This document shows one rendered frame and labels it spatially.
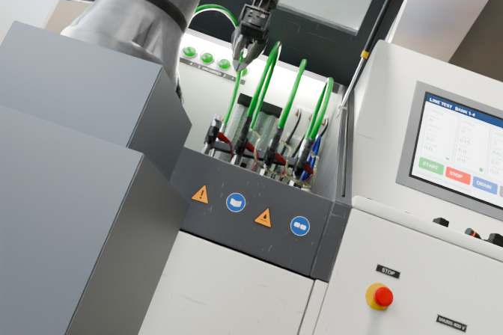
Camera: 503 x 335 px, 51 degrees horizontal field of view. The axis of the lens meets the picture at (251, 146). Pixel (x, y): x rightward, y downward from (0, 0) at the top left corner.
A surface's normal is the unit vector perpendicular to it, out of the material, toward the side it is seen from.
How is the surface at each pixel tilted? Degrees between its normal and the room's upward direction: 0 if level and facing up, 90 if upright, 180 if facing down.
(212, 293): 90
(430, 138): 76
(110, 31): 72
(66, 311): 90
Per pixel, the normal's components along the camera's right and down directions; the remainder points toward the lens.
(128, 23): 0.34, -0.45
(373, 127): 0.14, -0.47
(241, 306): 0.06, -0.26
